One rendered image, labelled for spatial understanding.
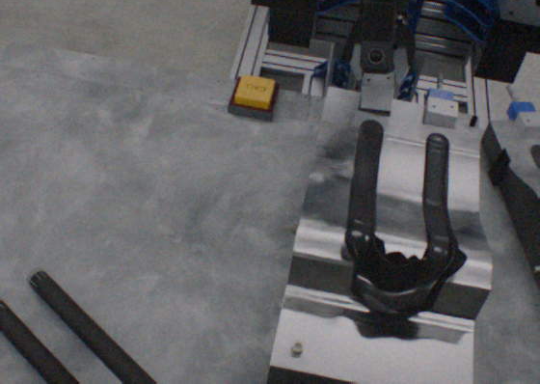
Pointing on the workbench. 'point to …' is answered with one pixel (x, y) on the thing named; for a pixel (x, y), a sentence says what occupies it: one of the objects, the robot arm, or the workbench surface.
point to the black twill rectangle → (499, 166)
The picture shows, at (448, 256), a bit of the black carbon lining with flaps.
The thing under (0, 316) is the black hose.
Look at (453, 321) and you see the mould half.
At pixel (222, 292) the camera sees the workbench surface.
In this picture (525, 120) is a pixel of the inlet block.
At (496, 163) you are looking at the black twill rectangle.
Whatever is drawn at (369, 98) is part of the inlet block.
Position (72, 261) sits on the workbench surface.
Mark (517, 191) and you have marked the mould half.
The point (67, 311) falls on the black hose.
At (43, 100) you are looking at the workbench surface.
